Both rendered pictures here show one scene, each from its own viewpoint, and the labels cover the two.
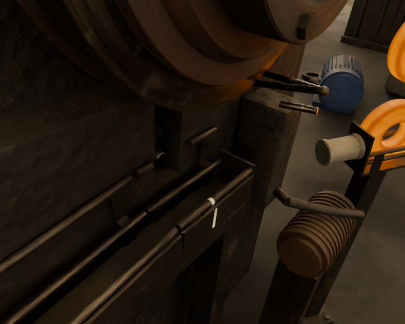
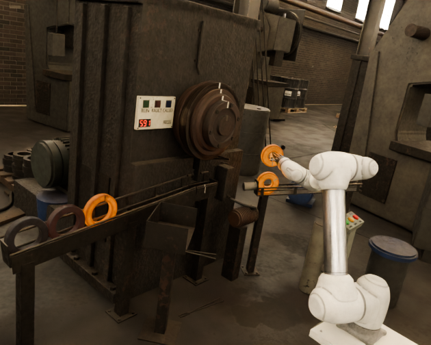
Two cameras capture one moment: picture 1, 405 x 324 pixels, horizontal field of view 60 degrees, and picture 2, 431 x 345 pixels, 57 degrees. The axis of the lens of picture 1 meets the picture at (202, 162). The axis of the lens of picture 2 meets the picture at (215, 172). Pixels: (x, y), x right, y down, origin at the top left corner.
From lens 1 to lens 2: 201 cm
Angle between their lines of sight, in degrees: 18
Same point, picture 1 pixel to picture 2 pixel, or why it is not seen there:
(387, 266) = (295, 264)
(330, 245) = (243, 214)
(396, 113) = (266, 175)
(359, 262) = (281, 261)
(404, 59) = (264, 158)
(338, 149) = (247, 185)
